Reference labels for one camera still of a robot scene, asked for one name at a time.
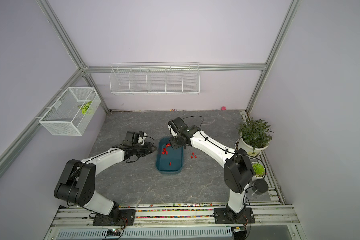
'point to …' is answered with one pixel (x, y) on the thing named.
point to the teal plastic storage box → (168, 161)
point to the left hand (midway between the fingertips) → (155, 149)
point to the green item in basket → (84, 108)
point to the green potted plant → (256, 133)
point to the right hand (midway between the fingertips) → (174, 141)
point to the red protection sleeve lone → (170, 163)
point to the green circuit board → (113, 232)
